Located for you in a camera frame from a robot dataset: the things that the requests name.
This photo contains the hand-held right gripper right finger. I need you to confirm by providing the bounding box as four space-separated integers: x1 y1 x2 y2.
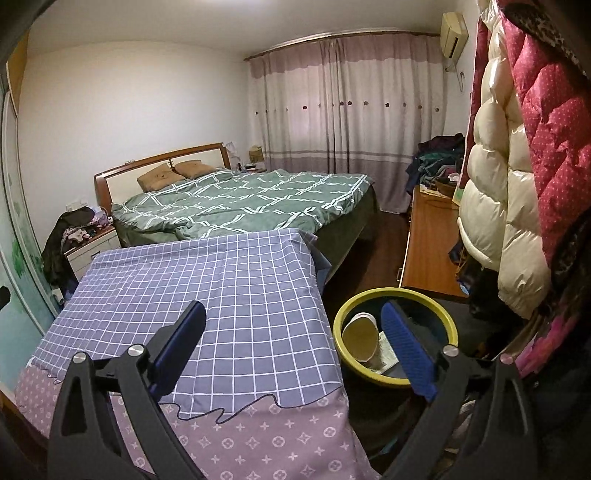
379 300 539 480

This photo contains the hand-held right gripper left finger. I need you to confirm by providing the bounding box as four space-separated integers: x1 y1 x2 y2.
46 300 207 480

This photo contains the white paper cup fruit print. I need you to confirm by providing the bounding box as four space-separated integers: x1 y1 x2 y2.
342 312 383 362

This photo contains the black bin with yellow rim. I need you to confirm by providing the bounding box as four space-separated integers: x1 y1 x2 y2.
332 287 459 416

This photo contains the dark jacket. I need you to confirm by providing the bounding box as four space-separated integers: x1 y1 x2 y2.
42 207 95 287

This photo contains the blue checked table cloth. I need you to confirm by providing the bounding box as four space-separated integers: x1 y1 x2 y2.
14 227 370 480

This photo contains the sliding wardrobe door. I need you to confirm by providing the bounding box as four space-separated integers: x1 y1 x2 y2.
0 28 61 384

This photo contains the white nightstand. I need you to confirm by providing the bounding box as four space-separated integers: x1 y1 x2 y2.
64 228 121 282

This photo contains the colourful small clothes pile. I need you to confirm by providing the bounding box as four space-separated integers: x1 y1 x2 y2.
69 212 116 243

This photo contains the pink clothing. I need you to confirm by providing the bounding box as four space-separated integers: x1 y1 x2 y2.
515 295 591 379

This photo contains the wooden bed with headboard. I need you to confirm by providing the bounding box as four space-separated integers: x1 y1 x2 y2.
93 143 380 250

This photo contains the green checked duvet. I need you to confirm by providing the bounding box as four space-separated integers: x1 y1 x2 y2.
111 168 375 241

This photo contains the brown pillow with face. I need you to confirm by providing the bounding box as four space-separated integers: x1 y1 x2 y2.
137 162 185 192

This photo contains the plain brown pillow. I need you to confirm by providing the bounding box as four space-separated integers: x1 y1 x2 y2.
175 160 218 180

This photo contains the white puffy jacket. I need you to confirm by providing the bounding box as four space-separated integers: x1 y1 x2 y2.
457 2 552 319

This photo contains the pile of dark clothes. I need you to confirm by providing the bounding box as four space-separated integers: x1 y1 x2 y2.
406 134 465 195

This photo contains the pink and white curtain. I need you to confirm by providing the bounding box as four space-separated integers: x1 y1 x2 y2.
247 34 448 213

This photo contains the red quilted dotted jacket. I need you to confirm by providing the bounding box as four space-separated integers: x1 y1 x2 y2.
468 0 591 296

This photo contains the cream air conditioner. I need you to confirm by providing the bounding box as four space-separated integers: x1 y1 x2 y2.
438 11 468 60

